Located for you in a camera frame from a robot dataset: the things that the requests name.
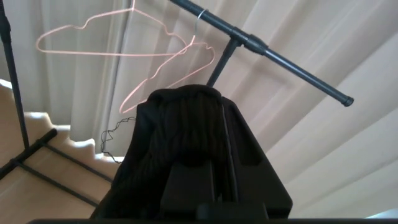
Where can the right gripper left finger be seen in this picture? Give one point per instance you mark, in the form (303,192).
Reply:
(189,186)

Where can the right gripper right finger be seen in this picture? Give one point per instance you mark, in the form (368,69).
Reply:
(258,186)

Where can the black shorts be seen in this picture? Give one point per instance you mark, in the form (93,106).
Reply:
(174,130)

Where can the pink clothes hanger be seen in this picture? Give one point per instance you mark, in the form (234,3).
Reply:
(193,40)
(109,53)

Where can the black clothes rack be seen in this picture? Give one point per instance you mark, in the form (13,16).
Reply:
(248,39)

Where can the beige curtain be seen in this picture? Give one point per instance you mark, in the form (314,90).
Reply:
(311,140)

